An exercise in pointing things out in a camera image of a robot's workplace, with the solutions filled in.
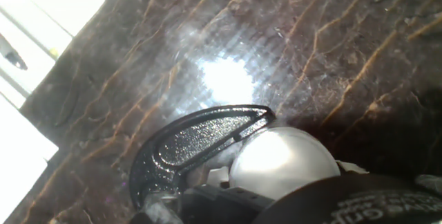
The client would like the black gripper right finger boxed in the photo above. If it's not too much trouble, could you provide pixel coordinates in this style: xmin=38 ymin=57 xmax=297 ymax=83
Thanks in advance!
xmin=335 ymin=160 xmax=369 ymax=175

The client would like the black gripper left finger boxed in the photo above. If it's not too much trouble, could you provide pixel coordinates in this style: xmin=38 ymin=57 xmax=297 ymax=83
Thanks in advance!
xmin=179 ymin=166 xmax=276 ymax=224

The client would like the black C-clamp with steel screw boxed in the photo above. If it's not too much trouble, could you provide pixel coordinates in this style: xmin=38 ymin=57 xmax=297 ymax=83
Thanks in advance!
xmin=128 ymin=104 xmax=277 ymax=212

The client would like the transparent plastic wrap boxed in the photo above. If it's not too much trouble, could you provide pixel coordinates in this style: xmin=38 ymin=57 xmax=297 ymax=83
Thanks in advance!
xmin=415 ymin=174 xmax=442 ymax=196
xmin=137 ymin=192 xmax=184 ymax=224

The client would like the dark brown marble pattern mat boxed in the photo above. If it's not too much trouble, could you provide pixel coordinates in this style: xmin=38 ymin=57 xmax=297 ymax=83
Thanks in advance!
xmin=3 ymin=0 xmax=442 ymax=224

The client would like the large white paper sheet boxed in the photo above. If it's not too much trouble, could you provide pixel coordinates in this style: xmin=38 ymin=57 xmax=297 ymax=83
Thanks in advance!
xmin=0 ymin=94 xmax=59 ymax=224

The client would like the dark pen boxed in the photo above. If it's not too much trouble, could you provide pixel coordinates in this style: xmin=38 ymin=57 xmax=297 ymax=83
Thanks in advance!
xmin=0 ymin=32 xmax=28 ymax=71

